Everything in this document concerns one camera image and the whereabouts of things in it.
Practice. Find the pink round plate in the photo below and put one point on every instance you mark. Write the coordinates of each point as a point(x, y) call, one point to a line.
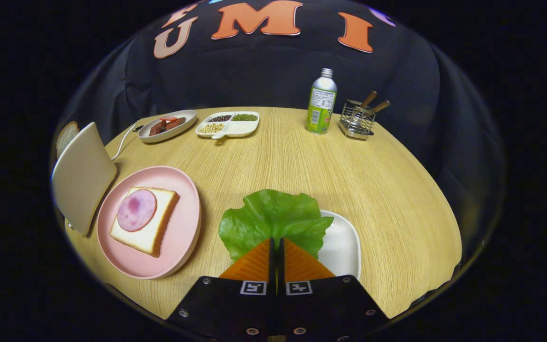
point(178, 237)

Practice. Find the pile of dark beans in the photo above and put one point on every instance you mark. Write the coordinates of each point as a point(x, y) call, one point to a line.
point(220, 118)

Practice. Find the pile of green beans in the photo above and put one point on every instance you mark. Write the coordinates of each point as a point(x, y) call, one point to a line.
point(245, 117)

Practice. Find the red sausage slice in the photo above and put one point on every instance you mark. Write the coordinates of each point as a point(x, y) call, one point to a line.
point(168, 118)

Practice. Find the black backdrop cloth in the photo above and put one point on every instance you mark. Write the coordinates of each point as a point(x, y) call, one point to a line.
point(254, 71)

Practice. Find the green lettuce leaf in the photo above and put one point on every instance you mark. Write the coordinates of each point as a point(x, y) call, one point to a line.
point(273, 213)

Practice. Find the toasted bread slice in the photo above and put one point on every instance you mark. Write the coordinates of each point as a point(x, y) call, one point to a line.
point(66, 135)

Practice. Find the pile of yellow beans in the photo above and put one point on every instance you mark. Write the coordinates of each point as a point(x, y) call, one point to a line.
point(212, 128)

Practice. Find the white toaster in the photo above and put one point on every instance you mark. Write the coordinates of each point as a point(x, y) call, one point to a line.
point(81, 175)

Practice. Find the white bread slice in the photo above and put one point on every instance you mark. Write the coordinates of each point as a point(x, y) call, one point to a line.
point(150, 240)

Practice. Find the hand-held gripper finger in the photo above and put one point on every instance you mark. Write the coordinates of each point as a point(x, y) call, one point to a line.
point(281, 270)
point(272, 270)

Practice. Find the pink ham slice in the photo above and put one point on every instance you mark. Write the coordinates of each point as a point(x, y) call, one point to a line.
point(136, 210)

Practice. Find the small white square plate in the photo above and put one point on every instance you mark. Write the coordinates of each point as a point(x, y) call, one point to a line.
point(342, 242)

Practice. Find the white divided dish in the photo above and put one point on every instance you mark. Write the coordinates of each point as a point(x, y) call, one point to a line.
point(240, 127)

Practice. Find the beige round plate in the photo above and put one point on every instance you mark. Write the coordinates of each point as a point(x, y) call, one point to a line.
point(183, 128)

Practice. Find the brown meat piece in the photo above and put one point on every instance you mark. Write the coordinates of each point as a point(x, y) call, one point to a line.
point(157, 128)
point(174, 123)

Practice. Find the silver green drink bottle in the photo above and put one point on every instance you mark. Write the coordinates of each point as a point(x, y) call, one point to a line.
point(321, 104)

